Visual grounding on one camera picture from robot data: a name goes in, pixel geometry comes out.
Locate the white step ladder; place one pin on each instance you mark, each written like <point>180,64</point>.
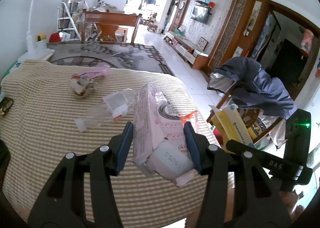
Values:
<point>69,18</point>

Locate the framed picture on cabinet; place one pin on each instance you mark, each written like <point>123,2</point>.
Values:
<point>202,43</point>

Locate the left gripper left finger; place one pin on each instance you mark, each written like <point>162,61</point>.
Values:
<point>79,192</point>

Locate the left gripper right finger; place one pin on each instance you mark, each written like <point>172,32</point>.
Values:
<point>238,192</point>

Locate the pink plastic bag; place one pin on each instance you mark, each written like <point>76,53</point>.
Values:
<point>93,72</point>

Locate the person's right hand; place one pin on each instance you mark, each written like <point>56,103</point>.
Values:
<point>290,200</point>

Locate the newspaper ball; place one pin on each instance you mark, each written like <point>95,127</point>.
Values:
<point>82,87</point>

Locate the white desk lamp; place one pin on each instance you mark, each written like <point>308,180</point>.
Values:
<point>36,50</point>

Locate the red container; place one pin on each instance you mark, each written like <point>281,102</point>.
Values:
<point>55,37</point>

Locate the dark snack wrapper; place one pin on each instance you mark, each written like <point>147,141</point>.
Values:
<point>5,105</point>

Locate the wooden chair under jacket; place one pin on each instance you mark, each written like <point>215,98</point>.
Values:
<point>252,118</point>

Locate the round wall clock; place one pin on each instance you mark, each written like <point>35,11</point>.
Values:
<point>181,5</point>

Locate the orange snack bag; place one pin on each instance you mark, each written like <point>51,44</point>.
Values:
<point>192,118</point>

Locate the yellow bear medicine box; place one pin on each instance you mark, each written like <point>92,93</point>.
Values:
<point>230,126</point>

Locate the white low tv cabinet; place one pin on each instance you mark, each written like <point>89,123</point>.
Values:
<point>187,50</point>

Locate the grey patterned rug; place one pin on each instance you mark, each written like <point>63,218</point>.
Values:
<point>119,55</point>

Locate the blue grey jacket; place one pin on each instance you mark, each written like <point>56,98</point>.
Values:
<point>254,89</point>

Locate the pink carton box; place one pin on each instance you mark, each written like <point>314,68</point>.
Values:
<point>159,145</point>

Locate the yellow toy on lamp base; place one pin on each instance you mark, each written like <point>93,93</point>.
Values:
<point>41,37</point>

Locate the beige checkered table cloth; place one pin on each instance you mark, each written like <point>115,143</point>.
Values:
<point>39,130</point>

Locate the clear crushed plastic bottle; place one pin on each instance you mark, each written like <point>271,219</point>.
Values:
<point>112,107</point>

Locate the wall mounted television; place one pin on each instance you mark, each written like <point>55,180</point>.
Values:
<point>201,12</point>

